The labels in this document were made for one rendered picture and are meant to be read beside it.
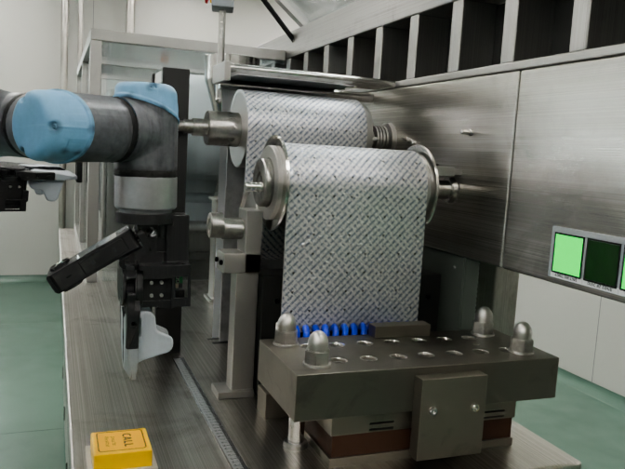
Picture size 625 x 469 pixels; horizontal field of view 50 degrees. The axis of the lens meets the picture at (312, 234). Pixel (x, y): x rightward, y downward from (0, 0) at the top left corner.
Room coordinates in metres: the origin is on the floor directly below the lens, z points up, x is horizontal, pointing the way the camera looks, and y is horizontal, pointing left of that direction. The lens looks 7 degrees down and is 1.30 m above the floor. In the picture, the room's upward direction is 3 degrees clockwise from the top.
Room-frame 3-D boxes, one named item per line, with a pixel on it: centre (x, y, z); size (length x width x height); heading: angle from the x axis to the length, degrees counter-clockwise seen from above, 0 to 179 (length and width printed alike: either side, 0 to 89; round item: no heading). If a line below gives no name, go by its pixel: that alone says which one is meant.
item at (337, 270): (1.03, -0.07, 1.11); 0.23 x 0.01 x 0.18; 111
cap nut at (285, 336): (0.92, 0.03, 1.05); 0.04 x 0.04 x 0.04
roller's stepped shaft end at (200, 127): (1.25, 0.24, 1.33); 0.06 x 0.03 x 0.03; 111
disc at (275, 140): (1.05, 0.07, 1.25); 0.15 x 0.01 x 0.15; 21
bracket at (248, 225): (1.06, 0.12, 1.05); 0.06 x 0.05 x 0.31; 111
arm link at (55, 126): (0.75, 0.28, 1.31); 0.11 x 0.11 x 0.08; 57
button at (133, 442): (0.81, 0.23, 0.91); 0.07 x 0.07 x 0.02; 21
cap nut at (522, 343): (0.95, -0.31, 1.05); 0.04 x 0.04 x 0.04
